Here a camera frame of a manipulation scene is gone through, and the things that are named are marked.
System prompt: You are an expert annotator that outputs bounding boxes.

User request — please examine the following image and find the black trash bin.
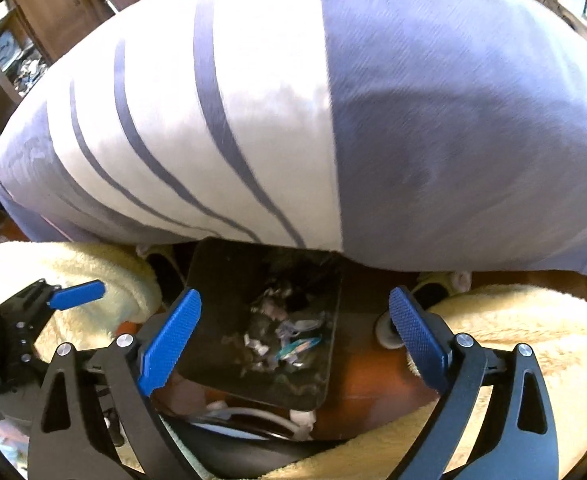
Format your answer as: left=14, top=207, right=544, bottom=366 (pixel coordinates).
left=176, top=238, right=342, bottom=412

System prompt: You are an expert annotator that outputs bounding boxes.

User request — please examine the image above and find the white slipper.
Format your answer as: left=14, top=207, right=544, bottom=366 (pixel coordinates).
left=375, top=311, right=404, bottom=350

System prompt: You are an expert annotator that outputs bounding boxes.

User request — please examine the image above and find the yellow fluffy rug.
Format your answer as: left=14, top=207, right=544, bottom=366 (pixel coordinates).
left=0, top=242, right=587, bottom=479

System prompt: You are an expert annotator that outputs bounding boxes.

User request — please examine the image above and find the blue white striped bed cover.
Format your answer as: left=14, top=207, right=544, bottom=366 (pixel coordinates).
left=0, top=0, right=587, bottom=275

